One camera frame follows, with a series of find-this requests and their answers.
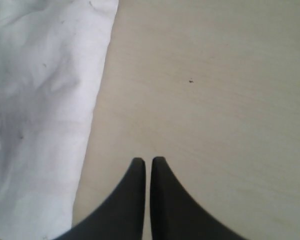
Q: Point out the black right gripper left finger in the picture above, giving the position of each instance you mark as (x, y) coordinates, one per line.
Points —
(121, 215)

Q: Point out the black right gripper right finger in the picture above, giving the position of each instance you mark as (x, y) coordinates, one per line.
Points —
(175, 215)

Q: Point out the white t-shirt red logo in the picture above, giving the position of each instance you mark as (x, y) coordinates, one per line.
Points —
(52, 57)

